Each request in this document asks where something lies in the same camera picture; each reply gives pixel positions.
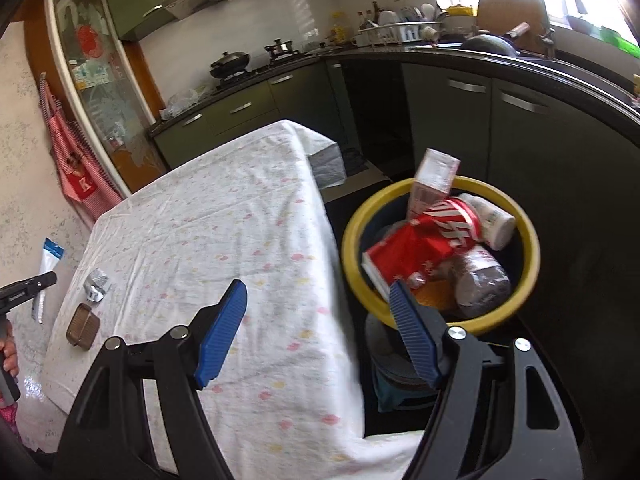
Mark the red packet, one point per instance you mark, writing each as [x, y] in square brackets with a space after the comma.
[400, 255]

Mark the white tube with blue end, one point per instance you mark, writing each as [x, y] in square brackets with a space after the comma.
[47, 270]

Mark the red checkered apron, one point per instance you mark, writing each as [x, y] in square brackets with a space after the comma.
[75, 160]

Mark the orange wrapper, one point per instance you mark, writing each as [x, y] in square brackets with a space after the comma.
[437, 295]

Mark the person's left hand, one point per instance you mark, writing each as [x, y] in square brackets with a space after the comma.
[9, 355]

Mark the yellow oil bottle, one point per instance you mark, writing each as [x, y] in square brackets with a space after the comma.
[340, 27]

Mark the white floral tablecloth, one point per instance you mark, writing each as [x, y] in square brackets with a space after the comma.
[225, 235]

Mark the small brown plastic tray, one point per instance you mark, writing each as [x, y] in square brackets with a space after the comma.
[82, 330]

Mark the clear plastic bag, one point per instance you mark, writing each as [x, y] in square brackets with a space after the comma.
[181, 104]

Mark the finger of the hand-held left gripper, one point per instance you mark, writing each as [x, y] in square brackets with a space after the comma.
[30, 284]

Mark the frosted glass sliding door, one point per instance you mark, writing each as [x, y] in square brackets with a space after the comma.
[100, 75]

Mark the silver foil wrapper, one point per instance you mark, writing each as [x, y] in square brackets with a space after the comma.
[97, 285]

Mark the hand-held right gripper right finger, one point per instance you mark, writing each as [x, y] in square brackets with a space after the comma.
[412, 332]

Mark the steel sink faucet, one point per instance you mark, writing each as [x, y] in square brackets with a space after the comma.
[547, 37]

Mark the black wok with lid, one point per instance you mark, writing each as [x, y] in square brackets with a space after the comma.
[230, 62]

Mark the yellow rimmed waste bin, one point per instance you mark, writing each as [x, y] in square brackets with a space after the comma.
[527, 240]

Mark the white plastic bottle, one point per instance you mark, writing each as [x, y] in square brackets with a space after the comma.
[492, 222]

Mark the green lower cabinet door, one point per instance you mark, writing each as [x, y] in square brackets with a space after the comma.
[300, 95]
[185, 135]
[575, 160]
[450, 120]

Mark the dark frying pan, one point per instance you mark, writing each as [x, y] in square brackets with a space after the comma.
[490, 44]

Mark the white dish rack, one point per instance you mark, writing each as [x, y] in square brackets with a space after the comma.
[395, 35]

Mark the green cabinet drawer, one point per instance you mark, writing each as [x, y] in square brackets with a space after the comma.
[245, 110]

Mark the black gas stove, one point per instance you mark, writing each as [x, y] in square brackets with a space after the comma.
[265, 67]

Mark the brown cutting board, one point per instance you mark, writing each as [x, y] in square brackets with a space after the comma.
[510, 10]

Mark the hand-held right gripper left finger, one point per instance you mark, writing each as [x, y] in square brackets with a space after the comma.
[222, 332]

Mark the pink patterned clothing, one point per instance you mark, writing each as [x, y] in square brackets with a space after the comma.
[7, 417]

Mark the red soda can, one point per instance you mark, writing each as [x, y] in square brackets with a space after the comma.
[455, 222]

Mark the pink drink carton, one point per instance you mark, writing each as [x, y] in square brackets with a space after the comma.
[432, 175]

